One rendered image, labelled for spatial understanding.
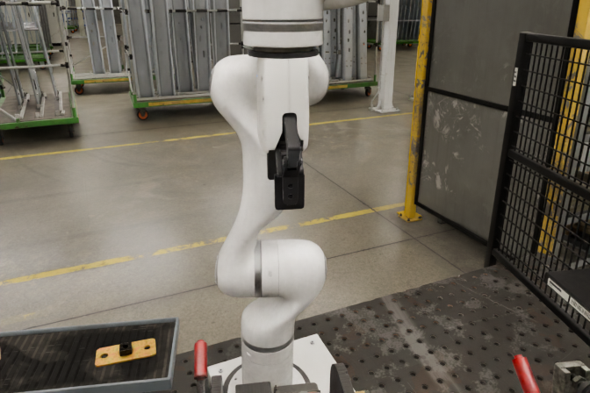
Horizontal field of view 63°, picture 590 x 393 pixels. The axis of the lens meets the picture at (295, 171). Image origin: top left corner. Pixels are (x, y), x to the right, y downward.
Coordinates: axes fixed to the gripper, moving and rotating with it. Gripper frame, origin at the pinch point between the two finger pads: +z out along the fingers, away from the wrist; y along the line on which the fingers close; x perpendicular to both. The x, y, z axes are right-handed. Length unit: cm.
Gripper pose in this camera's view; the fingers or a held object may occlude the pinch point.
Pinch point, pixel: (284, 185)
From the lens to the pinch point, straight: 56.4
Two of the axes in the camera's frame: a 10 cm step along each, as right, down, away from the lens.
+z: 0.0, 9.4, 3.4
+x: 9.9, -0.5, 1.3
